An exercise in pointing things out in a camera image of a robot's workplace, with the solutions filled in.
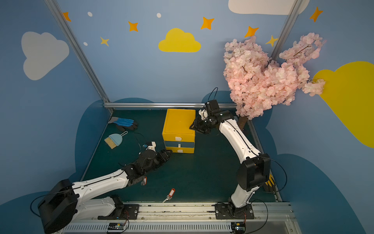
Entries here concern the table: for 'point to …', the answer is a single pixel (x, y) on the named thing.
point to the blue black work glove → (123, 124)
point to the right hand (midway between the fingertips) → (193, 127)
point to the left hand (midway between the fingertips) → (172, 151)
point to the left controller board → (116, 226)
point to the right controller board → (239, 227)
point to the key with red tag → (169, 197)
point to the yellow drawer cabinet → (178, 136)
